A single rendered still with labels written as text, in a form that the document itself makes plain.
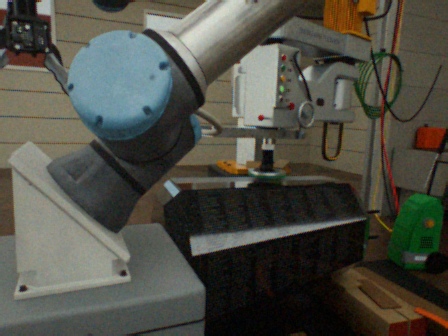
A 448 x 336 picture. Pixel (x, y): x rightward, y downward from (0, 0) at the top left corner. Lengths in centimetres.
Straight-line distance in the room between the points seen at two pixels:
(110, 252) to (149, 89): 30
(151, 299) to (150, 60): 38
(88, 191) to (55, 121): 711
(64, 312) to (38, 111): 724
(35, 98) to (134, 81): 729
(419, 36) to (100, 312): 467
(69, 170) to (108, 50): 25
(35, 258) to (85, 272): 8
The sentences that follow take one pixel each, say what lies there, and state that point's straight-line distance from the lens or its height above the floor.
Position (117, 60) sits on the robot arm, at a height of 122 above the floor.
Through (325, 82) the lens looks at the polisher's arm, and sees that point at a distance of 218.
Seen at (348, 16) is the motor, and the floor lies 179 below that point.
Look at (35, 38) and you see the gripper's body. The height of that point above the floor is 128.
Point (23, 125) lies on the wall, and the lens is 781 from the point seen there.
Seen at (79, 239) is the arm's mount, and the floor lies 94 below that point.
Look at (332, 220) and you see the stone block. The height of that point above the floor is 64.
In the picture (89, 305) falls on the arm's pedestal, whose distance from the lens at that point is 62.
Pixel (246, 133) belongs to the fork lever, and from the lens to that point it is 172.
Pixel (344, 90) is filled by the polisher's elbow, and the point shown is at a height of 135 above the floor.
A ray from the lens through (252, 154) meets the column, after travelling 267.
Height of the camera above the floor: 115
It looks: 8 degrees down
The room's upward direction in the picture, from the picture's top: 2 degrees clockwise
